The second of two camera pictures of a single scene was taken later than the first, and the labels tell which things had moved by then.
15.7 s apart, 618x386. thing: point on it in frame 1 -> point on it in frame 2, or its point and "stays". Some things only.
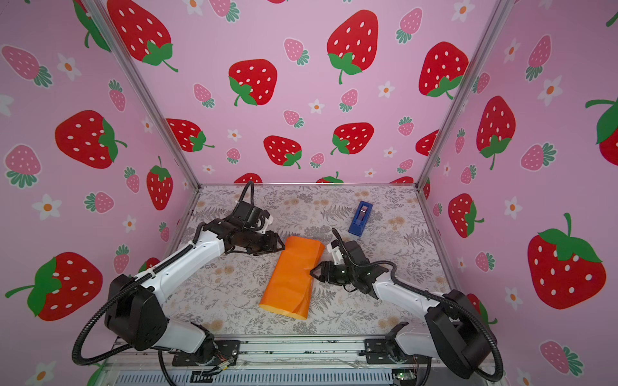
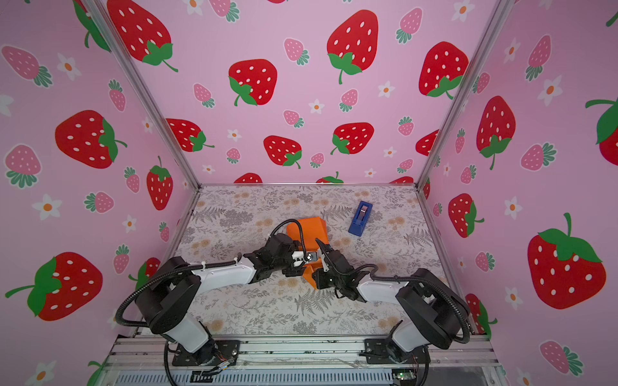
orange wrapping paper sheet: x=287 y=287 -> x=305 y=232
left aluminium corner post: x=145 y=92 stays
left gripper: x=270 y=246 -> x=294 y=271
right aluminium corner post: x=500 y=11 stays
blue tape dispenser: x=360 y=218 stays
